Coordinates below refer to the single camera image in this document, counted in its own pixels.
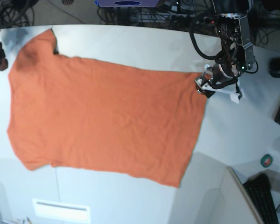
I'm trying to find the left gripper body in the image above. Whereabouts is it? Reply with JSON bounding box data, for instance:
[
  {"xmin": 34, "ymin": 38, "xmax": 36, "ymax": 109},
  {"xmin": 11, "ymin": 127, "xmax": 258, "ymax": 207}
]
[{"xmin": 194, "ymin": 59, "xmax": 259, "ymax": 98}]

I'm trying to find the orange t-shirt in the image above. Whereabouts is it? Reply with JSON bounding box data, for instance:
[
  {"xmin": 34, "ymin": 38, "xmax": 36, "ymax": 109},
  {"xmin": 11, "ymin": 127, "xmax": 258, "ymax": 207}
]
[{"xmin": 7, "ymin": 29, "xmax": 207, "ymax": 188}]

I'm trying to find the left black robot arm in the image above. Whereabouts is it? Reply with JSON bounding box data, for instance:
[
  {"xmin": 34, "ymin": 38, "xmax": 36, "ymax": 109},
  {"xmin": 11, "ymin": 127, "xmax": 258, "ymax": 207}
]
[{"xmin": 189, "ymin": 0, "xmax": 258, "ymax": 100}]

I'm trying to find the black computer mouse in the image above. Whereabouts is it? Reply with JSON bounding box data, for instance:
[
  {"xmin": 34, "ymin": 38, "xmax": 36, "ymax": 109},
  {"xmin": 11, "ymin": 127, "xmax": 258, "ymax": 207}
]
[{"xmin": 269, "ymin": 57, "xmax": 280, "ymax": 78}]

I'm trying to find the green tape roll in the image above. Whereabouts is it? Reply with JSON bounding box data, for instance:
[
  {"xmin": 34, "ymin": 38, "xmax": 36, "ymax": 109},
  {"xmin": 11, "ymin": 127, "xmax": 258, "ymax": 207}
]
[{"xmin": 260, "ymin": 154, "xmax": 273, "ymax": 168}]

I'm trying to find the black keyboard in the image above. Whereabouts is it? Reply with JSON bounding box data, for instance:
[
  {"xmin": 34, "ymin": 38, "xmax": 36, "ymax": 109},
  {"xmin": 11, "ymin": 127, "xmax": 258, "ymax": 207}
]
[{"xmin": 244, "ymin": 173, "xmax": 279, "ymax": 224}]

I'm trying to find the blue box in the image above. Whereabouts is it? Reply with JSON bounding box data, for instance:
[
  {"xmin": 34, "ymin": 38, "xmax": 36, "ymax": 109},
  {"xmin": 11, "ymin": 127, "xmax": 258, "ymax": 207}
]
[{"xmin": 95, "ymin": 0, "xmax": 166, "ymax": 7}]

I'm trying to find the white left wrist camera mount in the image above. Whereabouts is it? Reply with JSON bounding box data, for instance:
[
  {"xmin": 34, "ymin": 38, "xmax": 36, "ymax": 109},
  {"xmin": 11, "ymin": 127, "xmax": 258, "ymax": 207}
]
[{"xmin": 202, "ymin": 64, "xmax": 245, "ymax": 104}]

